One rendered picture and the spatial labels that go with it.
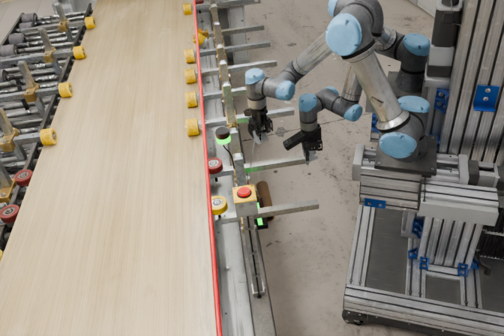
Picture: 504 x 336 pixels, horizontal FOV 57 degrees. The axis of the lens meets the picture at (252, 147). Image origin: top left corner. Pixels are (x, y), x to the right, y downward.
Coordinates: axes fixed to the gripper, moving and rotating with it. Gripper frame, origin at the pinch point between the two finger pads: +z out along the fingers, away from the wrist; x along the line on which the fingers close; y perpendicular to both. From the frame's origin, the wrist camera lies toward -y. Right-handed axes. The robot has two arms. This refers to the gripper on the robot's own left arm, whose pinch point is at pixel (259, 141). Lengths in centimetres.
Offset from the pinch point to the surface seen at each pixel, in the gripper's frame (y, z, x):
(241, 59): -233, 91, 94
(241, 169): 24.7, -11.8, -19.5
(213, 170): -4.5, 9.7, -21.5
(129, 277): 32, 9, -70
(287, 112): -17.2, 3.8, 24.1
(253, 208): 51, -19, -27
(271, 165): 2.0, 14.1, 4.0
